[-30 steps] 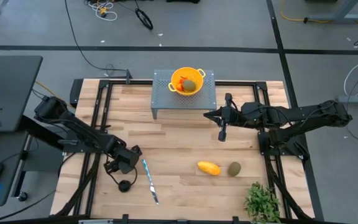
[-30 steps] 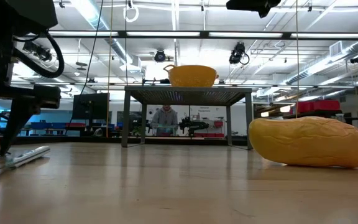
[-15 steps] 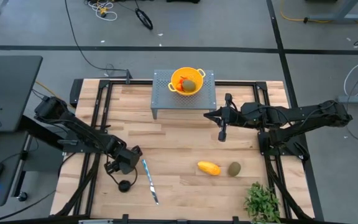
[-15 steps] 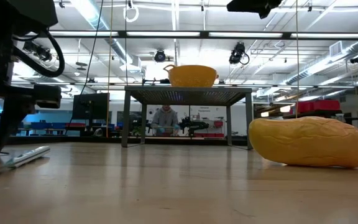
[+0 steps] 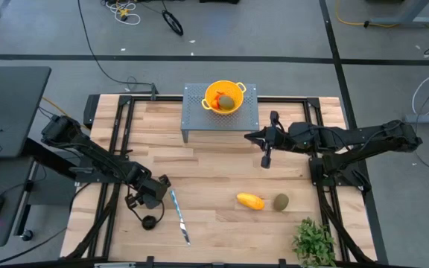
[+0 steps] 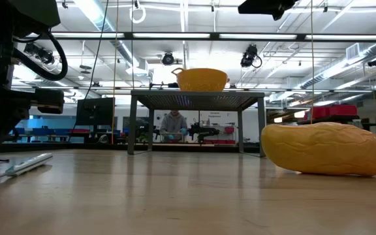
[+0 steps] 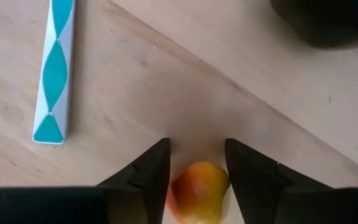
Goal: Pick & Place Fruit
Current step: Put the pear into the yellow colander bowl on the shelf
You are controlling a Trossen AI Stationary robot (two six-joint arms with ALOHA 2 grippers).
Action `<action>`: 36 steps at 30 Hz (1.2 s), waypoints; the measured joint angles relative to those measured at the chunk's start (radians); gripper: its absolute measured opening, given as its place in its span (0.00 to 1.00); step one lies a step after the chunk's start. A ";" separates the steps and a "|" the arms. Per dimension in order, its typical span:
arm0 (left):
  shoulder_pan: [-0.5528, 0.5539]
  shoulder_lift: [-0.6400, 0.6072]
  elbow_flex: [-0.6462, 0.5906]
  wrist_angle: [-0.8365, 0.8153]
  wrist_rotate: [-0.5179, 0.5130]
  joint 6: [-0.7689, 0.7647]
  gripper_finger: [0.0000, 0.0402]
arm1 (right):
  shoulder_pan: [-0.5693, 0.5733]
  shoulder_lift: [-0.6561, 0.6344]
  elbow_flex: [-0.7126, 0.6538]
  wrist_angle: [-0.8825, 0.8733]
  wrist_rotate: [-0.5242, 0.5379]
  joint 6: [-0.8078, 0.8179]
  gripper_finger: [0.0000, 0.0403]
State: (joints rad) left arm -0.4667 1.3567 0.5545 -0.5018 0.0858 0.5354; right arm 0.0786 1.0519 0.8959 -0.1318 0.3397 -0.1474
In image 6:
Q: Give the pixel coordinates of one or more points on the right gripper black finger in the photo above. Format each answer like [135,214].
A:
[256,10]
[256,4]

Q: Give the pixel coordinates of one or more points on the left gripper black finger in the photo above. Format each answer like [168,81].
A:
[2,130]

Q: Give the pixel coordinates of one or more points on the yellow plastic colander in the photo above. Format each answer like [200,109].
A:
[201,81]

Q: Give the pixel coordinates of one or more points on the black background robot arm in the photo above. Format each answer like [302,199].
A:
[202,130]

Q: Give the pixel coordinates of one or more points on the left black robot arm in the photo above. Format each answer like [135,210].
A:
[28,13]

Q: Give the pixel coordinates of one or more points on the black ceiling spotlight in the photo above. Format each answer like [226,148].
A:
[375,62]
[167,59]
[46,57]
[31,48]

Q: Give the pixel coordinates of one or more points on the silver kitchen knife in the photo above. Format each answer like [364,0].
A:
[28,164]

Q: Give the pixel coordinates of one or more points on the black computer monitor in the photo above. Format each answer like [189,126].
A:
[95,111]

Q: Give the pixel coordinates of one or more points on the grey perforated metal shelf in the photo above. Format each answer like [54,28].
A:
[194,98]

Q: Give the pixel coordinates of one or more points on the red storage bin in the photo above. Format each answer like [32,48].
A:
[343,110]
[320,112]

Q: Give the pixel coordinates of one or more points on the person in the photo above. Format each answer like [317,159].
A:
[174,125]

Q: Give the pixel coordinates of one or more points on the yellow mango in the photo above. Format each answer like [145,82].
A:
[325,150]

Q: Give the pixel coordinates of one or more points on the black overhead camera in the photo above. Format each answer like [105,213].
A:
[248,55]

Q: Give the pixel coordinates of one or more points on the black aluminium rig frame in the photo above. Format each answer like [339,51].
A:
[214,36]

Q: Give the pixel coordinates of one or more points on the silver ventilation duct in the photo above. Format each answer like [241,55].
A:
[364,53]

